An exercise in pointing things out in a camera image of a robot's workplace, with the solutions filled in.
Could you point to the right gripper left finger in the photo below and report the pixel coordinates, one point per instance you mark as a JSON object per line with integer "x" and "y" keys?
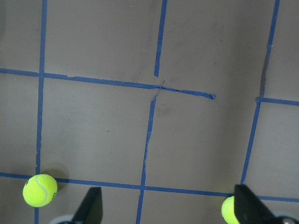
{"x": 90, "y": 210}

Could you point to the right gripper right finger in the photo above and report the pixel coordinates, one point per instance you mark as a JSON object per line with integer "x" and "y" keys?
{"x": 249, "y": 209}

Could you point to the tennis ball near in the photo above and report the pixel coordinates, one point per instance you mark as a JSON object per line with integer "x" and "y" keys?
{"x": 228, "y": 212}

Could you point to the tennis ball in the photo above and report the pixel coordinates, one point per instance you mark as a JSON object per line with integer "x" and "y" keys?
{"x": 40, "y": 190}
{"x": 228, "y": 212}

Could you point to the tennis ball middle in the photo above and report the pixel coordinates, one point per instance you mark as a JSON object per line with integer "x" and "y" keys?
{"x": 40, "y": 190}

